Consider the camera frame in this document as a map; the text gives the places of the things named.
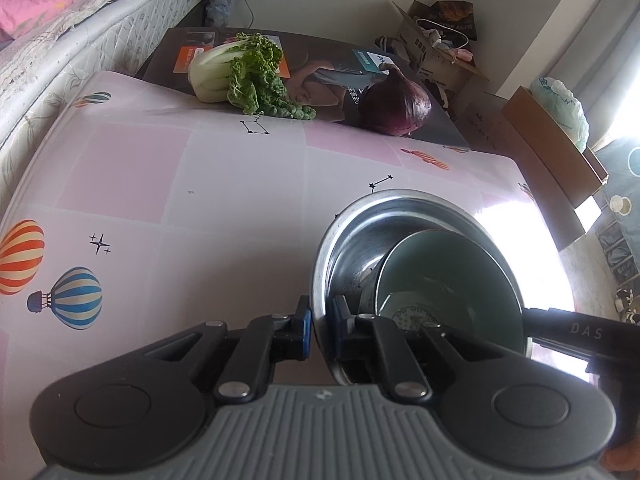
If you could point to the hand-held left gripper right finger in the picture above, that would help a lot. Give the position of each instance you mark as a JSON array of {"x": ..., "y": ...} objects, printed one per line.
[{"x": 344, "y": 330}]

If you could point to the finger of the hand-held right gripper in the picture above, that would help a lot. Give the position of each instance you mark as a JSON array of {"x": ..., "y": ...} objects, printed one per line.
[{"x": 542, "y": 325}]

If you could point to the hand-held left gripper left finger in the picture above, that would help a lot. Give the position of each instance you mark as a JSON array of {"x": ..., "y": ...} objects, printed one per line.
[{"x": 305, "y": 332}]

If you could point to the wide stainless steel bowl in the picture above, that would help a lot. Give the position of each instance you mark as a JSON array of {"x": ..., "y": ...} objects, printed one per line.
[{"x": 360, "y": 230}]

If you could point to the teal ceramic bowl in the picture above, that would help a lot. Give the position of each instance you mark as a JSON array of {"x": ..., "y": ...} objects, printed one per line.
[{"x": 450, "y": 270}]

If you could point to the person's right hand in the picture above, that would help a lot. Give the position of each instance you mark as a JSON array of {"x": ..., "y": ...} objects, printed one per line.
[{"x": 622, "y": 457}]

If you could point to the black and white sneakers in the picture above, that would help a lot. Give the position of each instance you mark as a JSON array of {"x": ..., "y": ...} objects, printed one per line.
[{"x": 629, "y": 305}]

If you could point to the dark brown cabinet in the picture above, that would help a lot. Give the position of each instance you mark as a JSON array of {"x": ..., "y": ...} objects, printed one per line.
[{"x": 510, "y": 175}]

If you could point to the long brown cardboard box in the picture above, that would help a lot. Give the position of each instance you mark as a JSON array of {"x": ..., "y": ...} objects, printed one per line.
[{"x": 550, "y": 160}]

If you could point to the blue cloth with circles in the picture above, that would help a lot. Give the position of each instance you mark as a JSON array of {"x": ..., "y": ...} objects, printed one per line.
[{"x": 622, "y": 175}]

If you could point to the pink balloon print tablecloth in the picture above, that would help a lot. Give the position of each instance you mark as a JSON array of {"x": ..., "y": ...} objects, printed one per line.
[{"x": 200, "y": 185}]

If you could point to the pale green plastic bag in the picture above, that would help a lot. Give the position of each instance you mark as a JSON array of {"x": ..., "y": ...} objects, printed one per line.
[{"x": 560, "y": 110}]

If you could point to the red cabbage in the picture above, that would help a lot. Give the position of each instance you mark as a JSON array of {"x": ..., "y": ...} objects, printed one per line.
[{"x": 395, "y": 105}]

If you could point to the napa cabbage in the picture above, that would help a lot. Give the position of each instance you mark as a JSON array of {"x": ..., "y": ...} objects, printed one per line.
[{"x": 240, "y": 70}]

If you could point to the open cardboard box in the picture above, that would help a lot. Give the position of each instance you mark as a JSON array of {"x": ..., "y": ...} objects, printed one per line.
[{"x": 435, "y": 67}]

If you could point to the white quilted mattress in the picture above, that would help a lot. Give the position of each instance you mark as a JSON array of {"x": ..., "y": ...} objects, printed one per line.
[{"x": 125, "y": 25}]

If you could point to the pink blanket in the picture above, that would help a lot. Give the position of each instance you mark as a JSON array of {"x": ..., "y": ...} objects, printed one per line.
[{"x": 30, "y": 5}]

